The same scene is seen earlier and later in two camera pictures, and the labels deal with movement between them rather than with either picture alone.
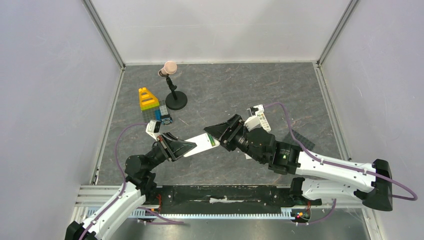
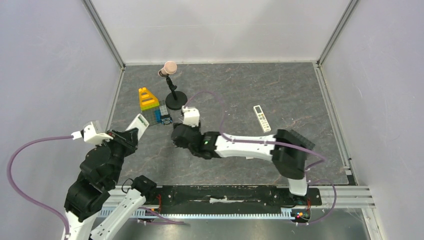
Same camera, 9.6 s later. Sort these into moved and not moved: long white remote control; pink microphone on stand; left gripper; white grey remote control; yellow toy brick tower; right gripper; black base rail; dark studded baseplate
Moved: right gripper; white grey remote control; left gripper
Not moved: yellow toy brick tower; black base rail; pink microphone on stand; long white remote control; dark studded baseplate
